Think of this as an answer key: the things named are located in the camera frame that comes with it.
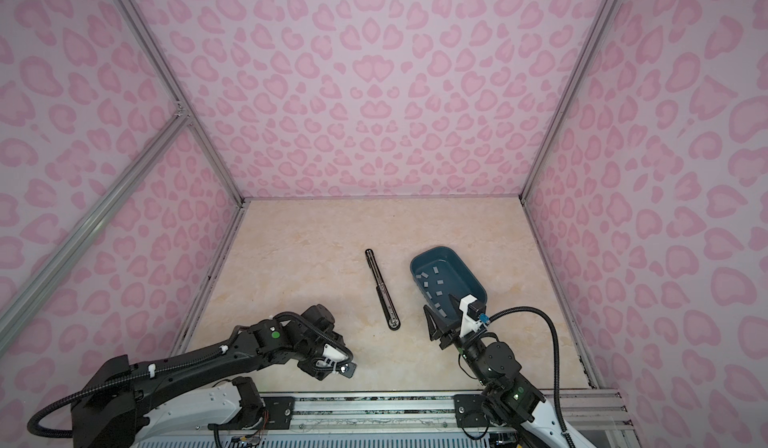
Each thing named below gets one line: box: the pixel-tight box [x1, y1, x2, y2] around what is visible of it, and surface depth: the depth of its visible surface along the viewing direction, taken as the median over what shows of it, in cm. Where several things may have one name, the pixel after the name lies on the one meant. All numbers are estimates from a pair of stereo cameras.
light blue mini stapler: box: [339, 362, 357, 379], surface depth 68 cm
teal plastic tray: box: [410, 246, 488, 330], surface depth 98 cm
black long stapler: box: [365, 249, 401, 331], surface depth 95 cm
